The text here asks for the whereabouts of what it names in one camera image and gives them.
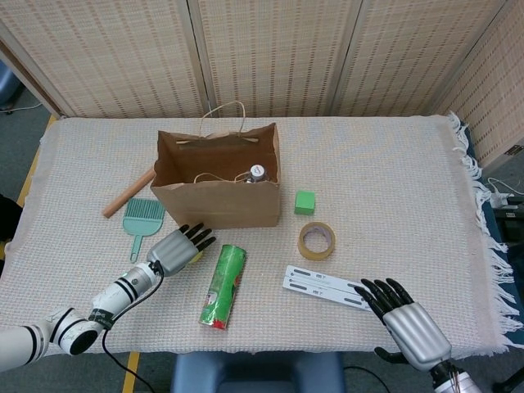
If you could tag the woven folding screen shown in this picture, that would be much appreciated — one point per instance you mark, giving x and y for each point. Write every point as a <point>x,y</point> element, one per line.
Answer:
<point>286,53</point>

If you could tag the teal small brush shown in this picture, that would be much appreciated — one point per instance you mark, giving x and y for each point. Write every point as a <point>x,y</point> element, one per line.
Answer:
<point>144,215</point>

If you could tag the yellow pear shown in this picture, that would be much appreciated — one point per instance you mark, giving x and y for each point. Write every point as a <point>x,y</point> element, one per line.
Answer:
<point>198,257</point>

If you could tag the beige woven tablecloth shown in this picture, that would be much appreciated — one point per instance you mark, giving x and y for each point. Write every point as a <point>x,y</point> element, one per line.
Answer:
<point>389,184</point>

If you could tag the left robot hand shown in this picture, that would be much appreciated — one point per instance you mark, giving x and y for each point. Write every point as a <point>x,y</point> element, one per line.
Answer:
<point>172,251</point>

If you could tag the wooden rod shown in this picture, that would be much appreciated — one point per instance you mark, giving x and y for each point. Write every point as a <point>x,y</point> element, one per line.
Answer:
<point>127,194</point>

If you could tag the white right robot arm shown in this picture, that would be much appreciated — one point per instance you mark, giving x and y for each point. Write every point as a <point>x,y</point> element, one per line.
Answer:
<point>458,378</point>

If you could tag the green chip can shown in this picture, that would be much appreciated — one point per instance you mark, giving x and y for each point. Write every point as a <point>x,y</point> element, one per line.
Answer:
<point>223,286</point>

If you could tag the white power strip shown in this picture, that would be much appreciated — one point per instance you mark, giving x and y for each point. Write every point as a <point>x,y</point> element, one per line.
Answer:
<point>501,200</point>

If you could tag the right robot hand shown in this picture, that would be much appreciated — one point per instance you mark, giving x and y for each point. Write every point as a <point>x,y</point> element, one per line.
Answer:
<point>417,331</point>

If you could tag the blue chair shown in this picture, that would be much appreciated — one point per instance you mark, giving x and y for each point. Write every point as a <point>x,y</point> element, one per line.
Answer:
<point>262,372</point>

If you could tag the clear packing tape roll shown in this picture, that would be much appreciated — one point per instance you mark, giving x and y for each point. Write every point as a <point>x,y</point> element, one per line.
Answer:
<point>305,249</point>

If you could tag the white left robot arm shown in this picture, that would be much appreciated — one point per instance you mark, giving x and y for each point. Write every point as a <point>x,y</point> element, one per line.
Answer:
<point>118,292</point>

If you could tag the green cube block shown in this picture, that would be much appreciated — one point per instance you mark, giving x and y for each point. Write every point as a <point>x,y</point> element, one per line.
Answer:
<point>305,203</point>

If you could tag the brown paper bag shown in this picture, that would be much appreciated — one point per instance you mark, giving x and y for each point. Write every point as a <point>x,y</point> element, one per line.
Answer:
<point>229,204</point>

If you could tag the white folding laptop stand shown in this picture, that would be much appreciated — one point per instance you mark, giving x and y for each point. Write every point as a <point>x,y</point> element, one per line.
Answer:
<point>319,282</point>

